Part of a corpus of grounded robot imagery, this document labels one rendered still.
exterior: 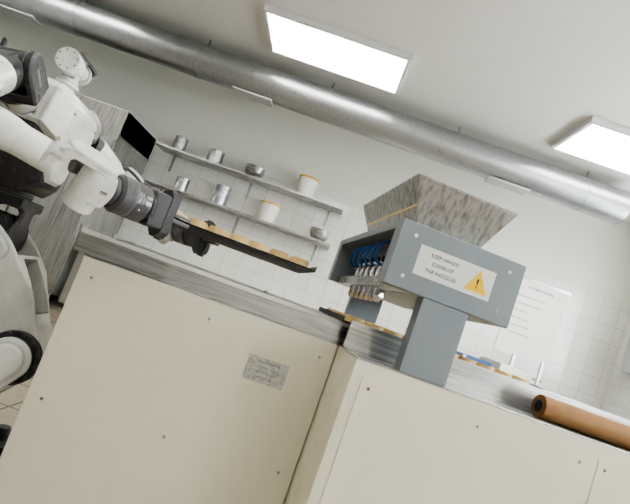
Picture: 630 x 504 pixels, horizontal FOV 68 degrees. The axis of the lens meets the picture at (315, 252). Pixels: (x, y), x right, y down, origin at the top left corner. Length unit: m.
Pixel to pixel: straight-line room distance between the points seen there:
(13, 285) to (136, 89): 4.93
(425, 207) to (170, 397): 0.81
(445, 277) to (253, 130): 4.74
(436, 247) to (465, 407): 0.38
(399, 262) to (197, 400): 0.61
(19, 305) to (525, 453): 1.33
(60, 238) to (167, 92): 2.18
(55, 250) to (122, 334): 3.80
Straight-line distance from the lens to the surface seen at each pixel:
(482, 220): 1.31
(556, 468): 1.37
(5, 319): 1.49
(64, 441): 1.37
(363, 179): 5.52
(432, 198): 1.26
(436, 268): 1.14
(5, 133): 1.06
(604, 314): 6.22
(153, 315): 1.26
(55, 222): 5.09
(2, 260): 1.46
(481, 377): 1.39
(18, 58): 1.35
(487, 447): 1.26
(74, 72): 1.55
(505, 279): 1.22
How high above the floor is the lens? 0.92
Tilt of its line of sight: 6 degrees up
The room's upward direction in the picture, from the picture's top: 20 degrees clockwise
